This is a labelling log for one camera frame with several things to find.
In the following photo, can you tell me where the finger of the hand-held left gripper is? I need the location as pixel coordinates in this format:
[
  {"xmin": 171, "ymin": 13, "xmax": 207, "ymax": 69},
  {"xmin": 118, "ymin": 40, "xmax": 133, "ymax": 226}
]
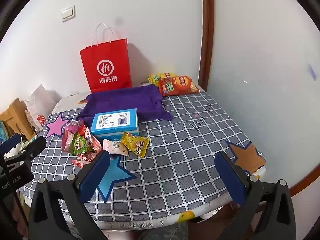
[
  {"xmin": 4, "ymin": 135, "xmax": 47, "ymax": 166},
  {"xmin": 0, "ymin": 133, "xmax": 22, "ymax": 155}
]

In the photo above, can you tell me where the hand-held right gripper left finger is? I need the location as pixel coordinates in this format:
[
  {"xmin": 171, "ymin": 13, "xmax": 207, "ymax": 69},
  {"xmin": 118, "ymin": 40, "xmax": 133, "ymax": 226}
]
[{"xmin": 27, "ymin": 150, "xmax": 112, "ymax": 240}]

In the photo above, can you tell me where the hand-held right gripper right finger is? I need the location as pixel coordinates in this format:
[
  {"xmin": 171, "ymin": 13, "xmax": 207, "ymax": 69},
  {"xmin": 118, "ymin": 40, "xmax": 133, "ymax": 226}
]
[{"xmin": 214, "ymin": 150, "xmax": 297, "ymax": 240}]

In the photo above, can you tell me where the small red snack packet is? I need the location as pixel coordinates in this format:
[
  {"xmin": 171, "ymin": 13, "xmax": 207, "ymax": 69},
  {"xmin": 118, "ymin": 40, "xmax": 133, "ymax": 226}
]
[{"xmin": 80, "ymin": 152, "xmax": 98, "ymax": 164}]

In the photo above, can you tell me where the pale pink white snack packet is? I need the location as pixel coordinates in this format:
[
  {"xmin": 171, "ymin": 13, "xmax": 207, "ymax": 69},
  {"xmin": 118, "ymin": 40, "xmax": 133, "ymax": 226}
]
[{"xmin": 103, "ymin": 139, "xmax": 129, "ymax": 157}]

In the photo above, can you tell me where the green snack packet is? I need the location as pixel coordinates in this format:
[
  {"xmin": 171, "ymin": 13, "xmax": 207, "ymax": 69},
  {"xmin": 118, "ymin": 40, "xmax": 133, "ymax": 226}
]
[{"xmin": 70, "ymin": 132, "xmax": 94, "ymax": 155}]

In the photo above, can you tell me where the large pink snack packet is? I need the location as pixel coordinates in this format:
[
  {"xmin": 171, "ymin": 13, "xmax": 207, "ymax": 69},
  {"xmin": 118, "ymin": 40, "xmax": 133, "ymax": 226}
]
[{"xmin": 61, "ymin": 120, "xmax": 85, "ymax": 153}]

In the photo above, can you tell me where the white strawberry print snack packet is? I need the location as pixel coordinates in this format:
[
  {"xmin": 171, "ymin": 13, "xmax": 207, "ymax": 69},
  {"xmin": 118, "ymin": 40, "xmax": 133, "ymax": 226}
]
[{"xmin": 82, "ymin": 126, "xmax": 102, "ymax": 153}]

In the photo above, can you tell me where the yellow snack packet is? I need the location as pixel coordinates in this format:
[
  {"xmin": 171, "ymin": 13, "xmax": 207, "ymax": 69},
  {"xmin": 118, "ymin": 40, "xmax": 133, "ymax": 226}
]
[{"xmin": 121, "ymin": 132, "xmax": 150, "ymax": 158}]

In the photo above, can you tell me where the colourful printed cloth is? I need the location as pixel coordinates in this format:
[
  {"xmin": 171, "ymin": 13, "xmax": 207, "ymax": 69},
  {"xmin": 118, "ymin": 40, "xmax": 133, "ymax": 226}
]
[{"xmin": 0, "ymin": 120, "xmax": 12, "ymax": 143}]

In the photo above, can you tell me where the wooden chair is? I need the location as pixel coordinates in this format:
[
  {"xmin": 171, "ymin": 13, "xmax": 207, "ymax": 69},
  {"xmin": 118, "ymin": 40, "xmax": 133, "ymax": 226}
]
[{"xmin": 0, "ymin": 98, "xmax": 34, "ymax": 140}]

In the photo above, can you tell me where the white shopping bag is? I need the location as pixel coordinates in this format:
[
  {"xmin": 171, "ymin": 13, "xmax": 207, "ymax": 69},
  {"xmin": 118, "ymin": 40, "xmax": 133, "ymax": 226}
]
[{"xmin": 24, "ymin": 84, "xmax": 62, "ymax": 133}]

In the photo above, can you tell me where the blue cardboard box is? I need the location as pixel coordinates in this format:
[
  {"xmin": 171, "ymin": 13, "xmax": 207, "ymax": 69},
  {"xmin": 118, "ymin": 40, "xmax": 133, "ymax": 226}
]
[{"xmin": 90, "ymin": 108, "xmax": 139, "ymax": 140}]

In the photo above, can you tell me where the brown wooden baseboard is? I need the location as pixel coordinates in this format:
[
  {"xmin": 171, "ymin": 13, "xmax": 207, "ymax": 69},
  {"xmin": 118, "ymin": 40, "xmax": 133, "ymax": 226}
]
[{"xmin": 289, "ymin": 164, "xmax": 320, "ymax": 197}]

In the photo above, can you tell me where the purple towel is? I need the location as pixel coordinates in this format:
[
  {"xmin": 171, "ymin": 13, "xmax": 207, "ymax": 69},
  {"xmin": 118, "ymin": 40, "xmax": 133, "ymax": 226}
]
[{"xmin": 76, "ymin": 84, "xmax": 174, "ymax": 125}]

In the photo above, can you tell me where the orange chips bag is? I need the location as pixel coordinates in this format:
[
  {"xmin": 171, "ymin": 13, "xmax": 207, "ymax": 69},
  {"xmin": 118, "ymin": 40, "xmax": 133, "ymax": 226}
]
[{"xmin": 158, "ymin": 75, "xmax": 200, "ymax": 97}]

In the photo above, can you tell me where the red paper bag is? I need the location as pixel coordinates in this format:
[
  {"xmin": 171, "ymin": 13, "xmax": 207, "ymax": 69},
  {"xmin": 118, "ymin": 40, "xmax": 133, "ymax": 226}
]
[{"xmin": 80, "ymin": 22, "xmax": 132, "ymax": 93}]

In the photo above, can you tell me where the yellow chips bag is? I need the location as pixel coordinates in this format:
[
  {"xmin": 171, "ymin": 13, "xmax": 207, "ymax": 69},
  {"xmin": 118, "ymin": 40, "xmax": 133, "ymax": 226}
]
[{"xmin": 148, "ymin": 72, "xmax": 177, "ymax": 85}]

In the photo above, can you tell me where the white light switch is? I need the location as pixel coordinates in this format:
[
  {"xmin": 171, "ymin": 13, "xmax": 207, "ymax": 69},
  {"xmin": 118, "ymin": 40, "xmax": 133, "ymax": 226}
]
[{"xmin": 61, "ymin": 4, "xmax": 75, "ymax": 22}]

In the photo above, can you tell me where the brown wooden door frame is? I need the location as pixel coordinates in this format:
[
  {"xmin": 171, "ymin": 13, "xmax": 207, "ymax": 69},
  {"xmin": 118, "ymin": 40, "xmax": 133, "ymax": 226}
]
[{"xmin": 197, "ymin": 0, "xmax": 215, "ymax": 90}]

